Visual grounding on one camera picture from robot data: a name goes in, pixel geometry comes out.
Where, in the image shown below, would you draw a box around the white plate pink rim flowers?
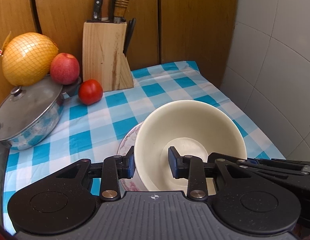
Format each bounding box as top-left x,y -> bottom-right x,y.
116,121 -> 148,192

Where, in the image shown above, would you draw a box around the cream bowl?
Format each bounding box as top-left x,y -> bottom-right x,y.
134,100 -> 247,191

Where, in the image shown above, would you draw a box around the blue white checkered tablecloth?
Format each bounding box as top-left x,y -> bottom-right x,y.
2,60 -> 286,235

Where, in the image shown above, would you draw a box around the red tomato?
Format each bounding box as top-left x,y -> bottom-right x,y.
78,79 -> 103,105

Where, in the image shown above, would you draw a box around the steel pot with lid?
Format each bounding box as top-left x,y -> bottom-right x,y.
0,75 -> 81,150

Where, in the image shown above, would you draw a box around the wooden knife block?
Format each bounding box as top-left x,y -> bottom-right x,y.
82,22 -> 134,92

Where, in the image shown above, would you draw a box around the red apple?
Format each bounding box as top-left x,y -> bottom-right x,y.
50,53 -> 80,85

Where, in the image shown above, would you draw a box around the yellow netted pomelo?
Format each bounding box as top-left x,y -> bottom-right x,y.
0,32 -> 58,86

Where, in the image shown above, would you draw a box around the black scissors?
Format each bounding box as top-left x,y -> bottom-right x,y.
123,18 -> 137,56

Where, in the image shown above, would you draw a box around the wooden cabinet doors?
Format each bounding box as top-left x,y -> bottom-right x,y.
0,0 -> 237,104

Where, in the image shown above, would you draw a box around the brown wooden handled knife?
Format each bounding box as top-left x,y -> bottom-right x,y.
113,0 -> 130,23

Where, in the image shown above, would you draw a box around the black handled knife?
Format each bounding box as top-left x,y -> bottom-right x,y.
87,0 -> 103,22

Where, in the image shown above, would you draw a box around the dark ribbed handle tool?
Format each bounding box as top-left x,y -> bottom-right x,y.
109,0 -> 116,22

